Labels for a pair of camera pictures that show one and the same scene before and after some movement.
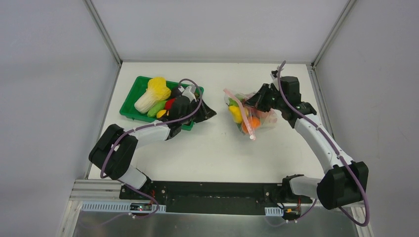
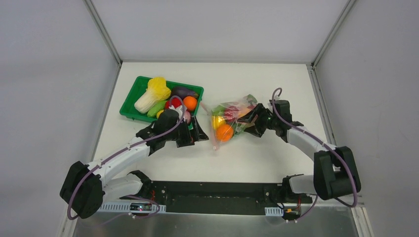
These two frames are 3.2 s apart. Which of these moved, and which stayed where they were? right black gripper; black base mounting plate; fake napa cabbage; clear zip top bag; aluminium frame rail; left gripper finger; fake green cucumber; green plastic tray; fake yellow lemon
Moved: right black gripper; clear zip top bag; left gripper finger
Stayed: green plastic tray; black base mounting plate; aluminium frame rail; fake green cucumber; fake napa cabbage; fake yellow lemon
